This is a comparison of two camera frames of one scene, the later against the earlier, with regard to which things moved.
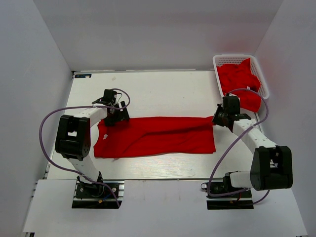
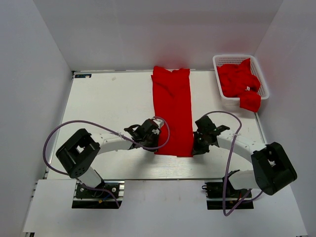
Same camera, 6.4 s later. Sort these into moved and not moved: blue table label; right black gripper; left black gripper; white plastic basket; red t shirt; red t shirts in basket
Moved: red t shirt; right black gripper; left black gripper
Not moved: white plastic basket; red t shirts in basket; blue table label
